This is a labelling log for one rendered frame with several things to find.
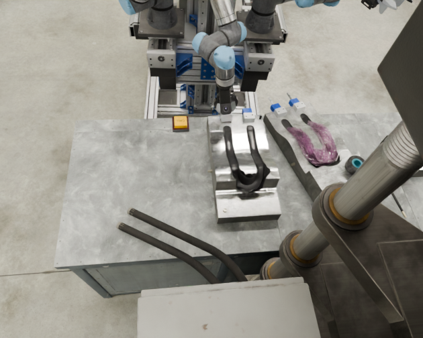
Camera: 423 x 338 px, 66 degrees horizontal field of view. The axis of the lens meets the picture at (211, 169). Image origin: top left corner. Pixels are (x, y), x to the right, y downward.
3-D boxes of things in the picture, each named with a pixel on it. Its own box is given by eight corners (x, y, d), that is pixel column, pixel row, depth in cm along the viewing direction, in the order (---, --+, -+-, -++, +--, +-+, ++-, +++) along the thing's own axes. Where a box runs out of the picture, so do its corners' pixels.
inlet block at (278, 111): (263, 102, 167) (266, 95, 163) (272, 100, 169) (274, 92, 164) (275, 121, 161) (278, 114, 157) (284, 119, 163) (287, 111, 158)
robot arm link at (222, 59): (223, 39, 117) (240, 52, 115) (224, 60, 127) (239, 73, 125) (207, 51, 116) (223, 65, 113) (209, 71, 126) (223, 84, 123)
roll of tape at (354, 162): (365, 165, 141) (368, 161, 138) (359, 178, 138) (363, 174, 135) (348, 156, 143) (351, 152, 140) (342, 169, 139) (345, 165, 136)
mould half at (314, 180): (262, 121, 165) (267, 106, 155) (305, 108, 171) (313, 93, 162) (315, 204, 142) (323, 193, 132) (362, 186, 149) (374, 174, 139)
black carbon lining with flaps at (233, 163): (221, 128, 151) (223, 115, 143) (254, 127, 153) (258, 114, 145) (230, 195, 133) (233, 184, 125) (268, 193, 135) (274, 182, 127)
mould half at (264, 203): (206, 127, 159) (208, 109, 148) (258, 126, 162) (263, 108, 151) (217, 223, 134) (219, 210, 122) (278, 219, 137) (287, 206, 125)
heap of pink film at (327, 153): (283, 129, 155) (287, 118, 148) (313, 119, 160) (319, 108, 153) (311, 172, 143) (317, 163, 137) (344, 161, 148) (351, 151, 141)
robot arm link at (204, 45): (211, 41, 132) (229, 56, 128) (189, 51, 127) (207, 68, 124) (213, 23, 125) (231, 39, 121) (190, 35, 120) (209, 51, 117)
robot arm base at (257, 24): (244, 15, 170) (246, -4, 162) (272, 16, 171) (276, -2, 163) (246, 33, 162) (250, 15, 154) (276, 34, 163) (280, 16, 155)
